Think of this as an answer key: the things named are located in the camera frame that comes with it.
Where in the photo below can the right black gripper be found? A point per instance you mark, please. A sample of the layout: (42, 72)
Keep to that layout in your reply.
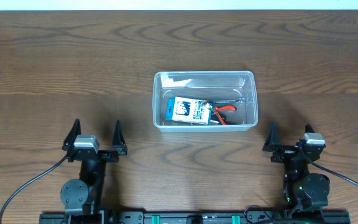
(288, 152)

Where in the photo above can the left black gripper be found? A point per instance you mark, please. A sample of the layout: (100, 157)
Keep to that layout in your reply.
(103, 154)

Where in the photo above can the silver ring wrench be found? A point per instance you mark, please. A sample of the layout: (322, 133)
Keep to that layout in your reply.
(238, 100)

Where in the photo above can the red handled pliers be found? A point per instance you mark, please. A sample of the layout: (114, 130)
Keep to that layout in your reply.
(223, 108)

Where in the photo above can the small steel claw hammer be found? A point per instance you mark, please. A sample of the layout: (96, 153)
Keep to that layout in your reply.
(230, 123)

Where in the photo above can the clear plastic storage container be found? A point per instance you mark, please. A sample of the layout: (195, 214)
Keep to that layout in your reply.
(206, 85)

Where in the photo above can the blue white cardboard box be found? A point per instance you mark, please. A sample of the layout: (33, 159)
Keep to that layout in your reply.
(188, 110)

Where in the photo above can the yellow black screwdriver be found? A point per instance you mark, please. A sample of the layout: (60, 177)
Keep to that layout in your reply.
(218, 118)

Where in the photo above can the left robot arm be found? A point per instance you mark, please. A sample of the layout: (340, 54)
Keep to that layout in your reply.
(82, 196)

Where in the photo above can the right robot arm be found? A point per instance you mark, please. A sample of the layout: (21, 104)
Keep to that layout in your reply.
(304, 191)

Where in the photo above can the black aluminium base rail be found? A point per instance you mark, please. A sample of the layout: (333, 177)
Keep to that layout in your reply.
(250, 216)

